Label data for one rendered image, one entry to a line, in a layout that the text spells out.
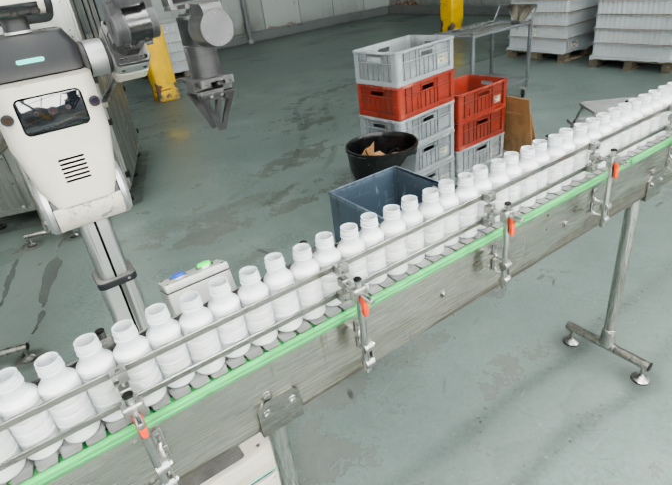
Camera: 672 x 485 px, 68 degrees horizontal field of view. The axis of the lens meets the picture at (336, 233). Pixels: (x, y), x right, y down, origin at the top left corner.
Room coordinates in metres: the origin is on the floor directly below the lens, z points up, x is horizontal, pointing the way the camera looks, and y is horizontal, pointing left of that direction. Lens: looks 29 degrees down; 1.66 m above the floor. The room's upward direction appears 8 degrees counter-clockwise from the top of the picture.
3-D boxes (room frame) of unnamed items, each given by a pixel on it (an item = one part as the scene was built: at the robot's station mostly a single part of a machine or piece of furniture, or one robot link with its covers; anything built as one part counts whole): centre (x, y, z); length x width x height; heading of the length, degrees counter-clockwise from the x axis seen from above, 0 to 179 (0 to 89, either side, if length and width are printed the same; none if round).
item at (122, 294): (1.28, 0.66, 0.74); 0.11 x 0.11 x 0.40; 31
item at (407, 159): (2.95, -0.35, 0.32); 0.45 x 0.45 x 0.64
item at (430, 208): (1.05, -0.23, 1.08); 0.06 x 0.06 x 0.17
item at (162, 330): (0.72, 0.33, 1.08); 0.06 x 0.06 x 0.17
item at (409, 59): (3.58, -0.63, 1.00); 0.61 x 0.41 x 0.22; 129
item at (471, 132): (4.03, -1.18, 0.33); 0.61 x 0.41 x 0.22; 124
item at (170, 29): (10.51, 2.69, 0.50); 1.24 x 1.03 x 1.00; 124
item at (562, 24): (7.90, -3.80, 0.50); 1.23 x 1.05 x 1.00; 120
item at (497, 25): (5.70, -1.91, 0.49); 1.05 x 0.55 x 0.99; 121
